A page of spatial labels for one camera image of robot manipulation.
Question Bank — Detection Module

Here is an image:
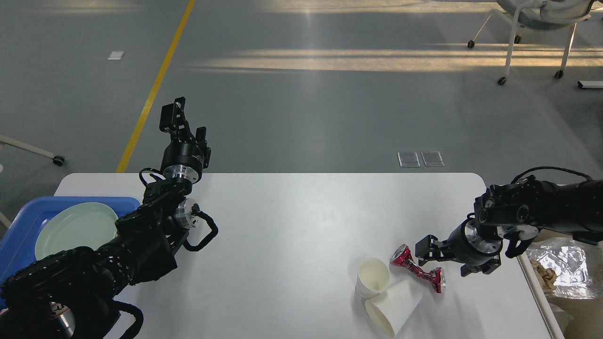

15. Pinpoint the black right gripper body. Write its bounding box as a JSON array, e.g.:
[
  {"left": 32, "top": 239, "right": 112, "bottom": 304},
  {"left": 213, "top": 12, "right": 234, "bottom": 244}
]
[{"left": 445, "top": 219, "right": 502, "bottom": 269}]

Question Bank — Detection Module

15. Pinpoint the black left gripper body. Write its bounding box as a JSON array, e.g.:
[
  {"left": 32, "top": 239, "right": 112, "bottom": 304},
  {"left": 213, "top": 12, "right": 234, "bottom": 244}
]
[{"left": 160, "top": 141, "right": 211, "bottom": 184}]

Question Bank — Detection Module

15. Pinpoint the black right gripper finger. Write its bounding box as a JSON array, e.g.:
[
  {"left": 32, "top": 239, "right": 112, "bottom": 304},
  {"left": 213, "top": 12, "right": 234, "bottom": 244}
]
[
  {"left": 414, "top": 234, "right": 455, "bottom": 265},
  {"left": 460, "top": 261, "right": 502, "bottom": 277}
]

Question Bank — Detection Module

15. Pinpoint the red crushed wrapper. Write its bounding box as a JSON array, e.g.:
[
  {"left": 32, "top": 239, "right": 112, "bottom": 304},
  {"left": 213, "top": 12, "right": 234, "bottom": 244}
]
[{"left": 389, "top": 244, "right": 446, "bottom": 294}]

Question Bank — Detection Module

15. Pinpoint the white paper cup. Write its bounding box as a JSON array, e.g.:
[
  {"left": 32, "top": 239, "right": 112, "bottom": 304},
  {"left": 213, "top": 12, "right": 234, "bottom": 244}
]
[
  {"left": 355, "top": 257, "right": 391, "bottom": 299},
  {"left": 364, "top": 280, "right": 424, "bottom": 339}
]

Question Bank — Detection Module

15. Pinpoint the foil bag with brown paper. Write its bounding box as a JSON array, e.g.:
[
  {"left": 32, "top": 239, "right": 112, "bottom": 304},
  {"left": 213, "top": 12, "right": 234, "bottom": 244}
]
[{"left": 526, "top": 237, "right": 602, "bottom": 299}]

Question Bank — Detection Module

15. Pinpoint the pale green plate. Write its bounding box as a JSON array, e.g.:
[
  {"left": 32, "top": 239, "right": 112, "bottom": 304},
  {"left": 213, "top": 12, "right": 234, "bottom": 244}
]
[{"left": 34, "top": 202, "right": 118, "bottom": 260}]

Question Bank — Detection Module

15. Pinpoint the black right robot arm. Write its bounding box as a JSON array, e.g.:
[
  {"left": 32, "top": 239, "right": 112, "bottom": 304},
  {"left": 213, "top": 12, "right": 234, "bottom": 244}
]
[{"left": 415, "top": 169, "right": 603, "bottom": 277}]

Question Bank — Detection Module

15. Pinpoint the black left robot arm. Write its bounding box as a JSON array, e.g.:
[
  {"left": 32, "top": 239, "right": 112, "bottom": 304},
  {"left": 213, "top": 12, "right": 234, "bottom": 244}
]
[{"left": 1, "top": 97, "right": 219, "bottom": 339}]

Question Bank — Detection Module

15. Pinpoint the clear floor plate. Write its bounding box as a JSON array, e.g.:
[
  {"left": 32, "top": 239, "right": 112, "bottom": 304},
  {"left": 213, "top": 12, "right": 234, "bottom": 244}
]
[
  {"left": 398, "top": 152, "right": 421, "bottom": 168},
  {"left": 421, "top": 152, "right": 445, "bottom": 167}
]

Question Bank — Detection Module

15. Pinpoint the white plastic bin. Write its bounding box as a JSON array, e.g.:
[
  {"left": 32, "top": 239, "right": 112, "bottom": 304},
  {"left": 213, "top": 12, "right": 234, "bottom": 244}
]
[{"left": 519, "top": 230, "right": 602, "bottom": 339}]

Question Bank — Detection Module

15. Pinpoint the white caster leg left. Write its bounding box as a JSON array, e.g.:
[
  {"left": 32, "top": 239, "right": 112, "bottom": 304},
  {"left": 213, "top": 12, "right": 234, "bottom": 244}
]
[{"left": 0, "top": 135, "right": 66, "bottom": 167}]

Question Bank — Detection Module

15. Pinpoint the blue plastic tray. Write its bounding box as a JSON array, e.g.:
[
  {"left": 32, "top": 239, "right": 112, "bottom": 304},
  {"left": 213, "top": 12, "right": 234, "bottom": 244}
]
[{"left": 1, "top": 196, "right": 140, "bottom": 283}]

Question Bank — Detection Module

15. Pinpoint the white bar on floor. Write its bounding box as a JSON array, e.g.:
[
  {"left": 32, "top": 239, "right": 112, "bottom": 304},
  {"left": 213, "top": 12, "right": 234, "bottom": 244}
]
[{"left": 577, "top": 80, "right": 603, "bottom": 89}]

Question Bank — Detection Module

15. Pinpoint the white rolling chair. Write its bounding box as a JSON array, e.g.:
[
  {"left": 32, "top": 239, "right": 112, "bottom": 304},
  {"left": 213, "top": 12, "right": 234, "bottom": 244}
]
[{"left": 467, "top": 0, "right": 594, "bottom": 86}]

